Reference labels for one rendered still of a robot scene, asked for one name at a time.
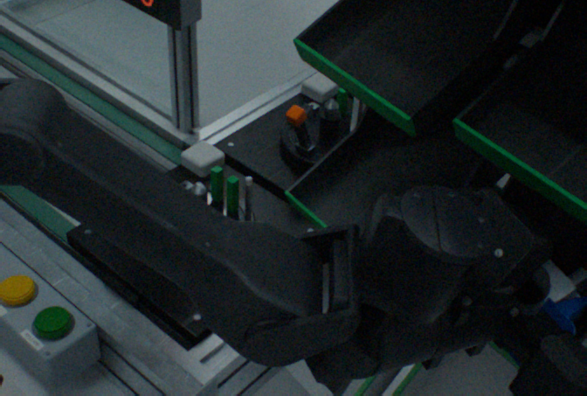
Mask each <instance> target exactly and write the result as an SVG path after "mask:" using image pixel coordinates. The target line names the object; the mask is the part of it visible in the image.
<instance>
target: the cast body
mask: <svg viewBox="0 0 587 396"><path fill-rule="evenodd" d="M585 289H587V271H586V270H585V269H584V268H583V267H581V268H579V269H578V270H577V271H575V272H574V273H572V274H570V275H569V276H568V277H567V276H566V275H565V274H564V273H563V272H562V271H561V270H560V269H559V268H558V267H557V266H556V265H555V264H554V263H553V262H552V260H551V259H549V260H548V261H547V262H546V263H545V264H543V265H541V266H540V267H539V268H538V270H537V271H536V272H535V273H534V274H533V275H532V276H531V277H530V278H529V279H528V280H527V281H526V282H525V283H524V284H523V285H522V286H521V287H520V288H519V289H518V290H517V291H516V292H514V293H513V294H514V296H515V297H516V298H517V299H518V300H519V301H520V302H521V303H520V305H519V306H518V307H519V309H520V310H521V311H522V312H523V313H524V314H525V315H526V316H527V315H530V314H532V315H534V314H537V313H538V311H539V310H540V308H541V307H542V305H543V304H544V303H545V302H546V300H547V299H548V298H550V299H551V300H552V301H553V302H554V303H555V304H558V303H560V302H565V301H568V300H570V299H573V298H576V297H581V296H580V295H579V293H581V292H582V291H584V290H585ZM583 316H584V310H582V311H581V312H580V313H579V314H578V315H577V316H576V317H575V318H574V319H573V321H572V322H573V323H574V322H576V321H577V320H578V319H580V318H581V317H583Z"/></svg>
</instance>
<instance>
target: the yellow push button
mask: <svg viewBox="0 0 587 396"><path fill-rule="evenodd" d="M34 293H35V287H34V282H33V280H32V279H31V278H30V277H28V276H26V275H21V274H19V275H13V276H11V277H9V278H7V279H5V280H4V281H3V282H2V283H1V284H0V298H1V300H2V301H3V302H5V303H7V304H9V305H18V304H22V303H24V302H27V301H29V300H30V299H31V298H32V297H33V295H34Z"/></svg>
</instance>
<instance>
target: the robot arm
mask: <svg viewBox="0 0 587 396"><path fill-rule="evenodd" d="M19 185H21V186H23V187H24V188H25V189H27V190H28V191H30V192H32V193H34V194H35V195H37V196H38V197H40V198H42V199H43V200H44V201H46V202H47V203H49V204H50V205H53V206H54V207H56V208H57V209H59V210H61V211H62V212H63V213H65V214H66V215H68V216H70V217H71V218H73V219H75V220H77V221H78V222H80V224H82V225H83V226H86V227H87V228H89V229H90V230H92V231H93V232H95V233H97V234H99V236H101V237H103V238H104V239H106V240H108V241H109V242H111V243H113V244H114V245H116V246H117V247H119V248H120V249H122V250H123V251H125V252H126V253H128V254H130V255H132V256H133V257H135V258H136V259H137V260H139V261H141V262H142V263H144V264H146V265H147V266H149V267H151V268H152V269H154V270H155V271H156V272H158V273H159V274H162V275H163V276H165V277H166V278H168V279H169V280H171V281H173V282H174V283H175V284H176V285H177V286H179V287H180V288H181V289H182V290H183V291H185V292H186V293H187V294H188V295H189V296H190V299H191V300H192V301H193V303H194V304H195V306H196V308H197V310H198V312H199V314H200V316H201V317H202V318H203V320H204V322H205V324H206V326H207V327H208V328H209V329H210V330H211V331H212V332H213V333H214V334H215V335H217V336H218V337H219V338H220V339H222V340H223V341H224V342H225V343H226V344H228V345H229V346H230V347H231V348H232V349H233V350H235V352H237V353H238V354H239V355H240V356H242V357H243V358H245V359H247V360H249V361H252V362H253V363H255V364H259V365H264V366H270V367H283V366H287V365H292V364H294V363H296V362H299V361H301V360H302V359H304V361H305V362H306V364H307V367H308V368H309V370H310V371H311V373H312V375H313V376H314V379H315V381H316V382H317V383H319V384H323V385H324V386H326V387H327V389H329V391H330V392H331V393H333V395H334V396H342V395H343V394H344V392H345V391H346V389H347V388H348V386H349V384H350V383H351V381H352V380H353V379H366V378H370V377H374V376H376V375H379V374H383V373H386V372H391V371H394V370H396V369H400V368H403V367H406V366H409V365H414V364H417V363H421V364H422V365H423V367H424V368H425V369H426V370H430V369H433V368H436V367H438V366H439V363H440V362H441V360H442V359H443V357H444V355H447V354H450V353H454V352H456V351H462V350H465V352H466V353H467V354H468V356H469V357H472V356H476V355H479V354H481V352H482V350H483V349H484V347H485V346H486V344H487V343H488V342H491V341H493V342H494V343H495V344H496V345H497V347H498V348H499V349H504V348H505V347H506V346H507V347H508V349H509V350H510V353H509V355H510V356H511V358H512V359H513V360H514V361H515V362H516V363H517V364H518V365H519V366H520V368H519V370H518V371H517V372H518V374H517V375H516V377H515V378H514V380H513V381H512V383H511V384H510V385H509V387H508V389H509V390H510V391H511V393H512V394H513V395H514V396H587V349H586V348H585V347H584V346H583V345H582V343H581V342H580V341H579V340H578V339H577V338H576V337H575V335H576V327H575V325H574V323H573V322H572V321H573V319H574V318H575V317H576V316H577V315H578V314H579V313H580V312H581V311H582V310H583V309H584V307H585V306H586V304H587V297H586V296H584V297H576V298H573V299H570V300H568V301H565V302H560V303H558V304H555V303H554V302H553V301H552V300H551V299H550V298H548V299H547V300H546V302H545V303H544V304H543V305H542V307H541V308H540V310H539V311H538V313H537V314H534V315H532V314H530V315H527V316H526V315H525V314H524V313H523V312H522V311H521V310H520V309H519V307H518V306H519V305H520V303H521V302H520V301H519V300H518V299H517V298H516V297H515V296H514V294H513V293H514V292H516V291H517V290H518V289H519V288H520V287H521V286H522V285H523V284H524V283H525V282H526V281H527V280H528V279H529V278H530V277H531V276H532V275H533V274H534V273H535V272H536V271H537V270H538V268H539V267H540V266H541V265H543V264H545V263H546V262H547V261H548V260H549V259H550V258H551V256H552V254H553V253H554V244H553V241H552V239H551V238H550V237H549V236H548V235H547V234H546V233H545V232H544V231H543V230H542V229H541V228H540V227H539V226H538V225H537V224H536V223H535V222H534V221H533V220H532V219H531V218H530V217H529V216H528V215H527V213H525V211H523V210H522V209H521V207H519V206H517V205H512V204H510V203H508V202H506V201H503V200H502V199H501V197H500V196H499V195H498V194H497V193H496V192H495V191H494V190H493V189H492V188H491V187H490V186H487V187H485V188H483V189H482V190H478V189H475V188H473V187H471V186H467V187H462V188H458V189H454V190H451V189H449V188H447V187H444V186H441V185H437V184H435V185H434V186H419V187H414V188H412V189H410V190H408V191H407V192H406V193H405V194H404V195H403V197H402V198H400V197H397V196H394V195H391V194H388V193H384V194H382V195H381V197H380V198H379V199H378V201H377V203H376V205H375V207H374V210H373V214H372V218H371V220H370V222H369V224H368V225H367V227H366V229H365V231H364V232H363V235H362V237H361V238H360V239H359V226H358V225H357V224H355V223H350V224H346V225H341V226H333V227H331V226H328V227H325V228H323V229H320V230H315V231H311V232H306V233H298V234H294V235H290V234H288V233H285V232H283V231H281V230H280V229H279V228H277V227H275V226H272V225H270V224H268V223H266V222H257V221H238V220H235V219H232V218H230V217H228V216H226V215H224V214H223V213H221V212H219V211H217V210H216V209H214V208H213V207H212V206H210V205H208V204H207V203H205V202H204V201H203V200H202V199H201V198H199V197H197V196H196V195H195V194H193V193H192V192H190V191H188V190H187V189H186V188H184V187H183V186H181V185H180V184H179V183H178V182H176V181H175V180H173V179H172V178H170V177H169V176H167V175H166V174H164V173H163V172H161V171H160V170H158V169H157V168H156V167H155V166H153V165H152V164H151V163H149V162H147V161H146V160H144V159H143V158H142V157H140V156H138V155H137V154H135V153H134V152H133V151H132V150H131V149H129V148H127V147H126V146H125V145H123V144H122V143H120V142H118V141H117V140H116V139H114V138H113V137H112V136H110V135H109V134H108V133H106V132H105V131H103V130H102V129H100V128H99V127H97V126H96V125H94V124H93V123H91V122H90V121H89V120H88V119H86V118H85V117H83V116H82V115H80V114H79V113H77V112H76V111H74V110H73V109H72V108H70V107H68V106H67V104H66V100H65V98H64V96H63V94H62V93H61V92H59V91H58V90H57V89H56V88H55V87H54V86H52V85H50V84H48V83H46V82H44V81H42V80H36V79H31V78H0V186H19ZM328 262H329V298H328V310H327V312H326V313H323V314H322V290H323V266H322V265H324V264H326V263H328Z"/></svg>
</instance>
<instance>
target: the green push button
mask: <svg viewBox="0 0 587 396"><path fill-rule="evenodd" d="M71 324H72V320H71V316H70V313H69V311H68V310H67V309H65V308H62V307H59V306H52V307H48V308H46V309H43V310H41V311H40V312H39V313H38V314H37V315H36V317H35V319H34V325H35V330H36V332H37V333H38V334H39V335H40V336H41V337H45V338H55V337H60V336H62V335H64V334H65V333H66V332H67V331H68V330H69V329H70V327H71Z"/></svg>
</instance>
